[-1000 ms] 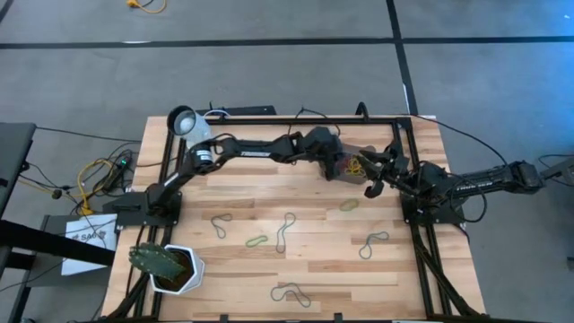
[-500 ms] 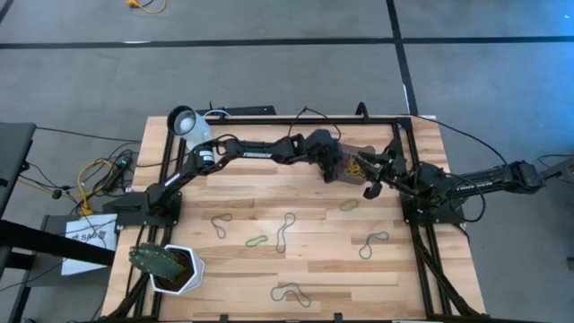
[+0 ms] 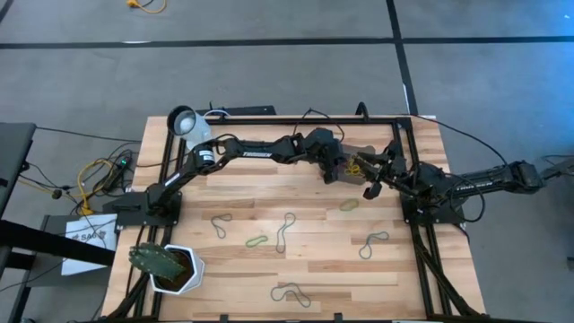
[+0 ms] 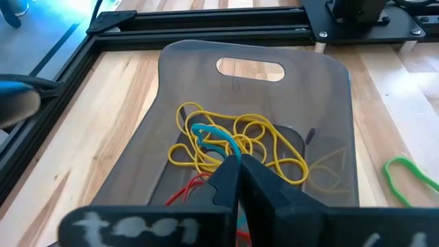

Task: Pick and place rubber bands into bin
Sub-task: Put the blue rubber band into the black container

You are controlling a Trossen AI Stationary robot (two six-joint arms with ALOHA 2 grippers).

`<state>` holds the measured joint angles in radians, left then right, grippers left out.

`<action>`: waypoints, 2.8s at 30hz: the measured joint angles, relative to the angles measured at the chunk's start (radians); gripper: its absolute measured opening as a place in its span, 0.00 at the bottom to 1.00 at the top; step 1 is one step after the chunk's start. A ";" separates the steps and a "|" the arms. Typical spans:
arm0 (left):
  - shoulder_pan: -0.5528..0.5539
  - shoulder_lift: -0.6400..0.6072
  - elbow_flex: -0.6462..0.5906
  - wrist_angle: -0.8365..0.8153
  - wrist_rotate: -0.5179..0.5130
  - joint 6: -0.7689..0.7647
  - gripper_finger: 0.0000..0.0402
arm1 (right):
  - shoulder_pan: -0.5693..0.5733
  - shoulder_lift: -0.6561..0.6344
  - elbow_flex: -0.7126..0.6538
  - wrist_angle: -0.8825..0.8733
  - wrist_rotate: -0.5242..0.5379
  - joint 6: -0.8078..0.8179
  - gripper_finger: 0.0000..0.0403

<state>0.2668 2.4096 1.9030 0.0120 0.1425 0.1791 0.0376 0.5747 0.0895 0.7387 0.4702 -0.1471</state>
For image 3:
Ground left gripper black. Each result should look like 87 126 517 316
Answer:
309 127 355 185

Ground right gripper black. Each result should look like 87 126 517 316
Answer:
355 141 421 201

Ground blue rubber band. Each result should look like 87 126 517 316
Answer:
210 213 233 240
275 212 297 255
269 282 312 309
358 231 390 261

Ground gray plastic bin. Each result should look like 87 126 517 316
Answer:
335 143 378 186

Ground black flat box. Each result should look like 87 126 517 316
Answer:
196 105 277 118

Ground black floor tape strip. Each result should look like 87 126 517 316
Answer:
385 0 419 117
0 36 574 50

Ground white cylindrical lamp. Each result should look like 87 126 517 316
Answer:
167 104 213 152

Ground white hexagonal plant pot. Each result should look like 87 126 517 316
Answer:
149 244 206 296

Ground black stand base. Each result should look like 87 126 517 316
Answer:
540 154 574 180

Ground green cactus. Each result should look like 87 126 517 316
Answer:
128 242 186 282

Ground black power strip green light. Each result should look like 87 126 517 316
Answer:
105 151 135 189

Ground white paper sign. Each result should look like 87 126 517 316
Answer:
60 213 118 276

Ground gray flat box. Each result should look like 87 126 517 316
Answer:
26 214 118 288

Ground black beam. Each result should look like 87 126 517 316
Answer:
0 218 117 266

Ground dark gray table top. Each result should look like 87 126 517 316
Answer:
0 121 38 216

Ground black table leg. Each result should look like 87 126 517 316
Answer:
0 250 33 323

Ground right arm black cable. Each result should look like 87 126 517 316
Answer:
355 101 510 224

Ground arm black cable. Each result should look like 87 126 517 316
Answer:
293 107 345 144
355 101 510 224

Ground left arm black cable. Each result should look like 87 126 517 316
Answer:
293 107 345 144

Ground black aluminium table frame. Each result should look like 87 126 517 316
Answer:
102 115 488 323

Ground thin black cable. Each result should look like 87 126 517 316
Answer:
34 127 144 144

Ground yellow floor cable with plug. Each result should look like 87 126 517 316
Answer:
126 0 168 14

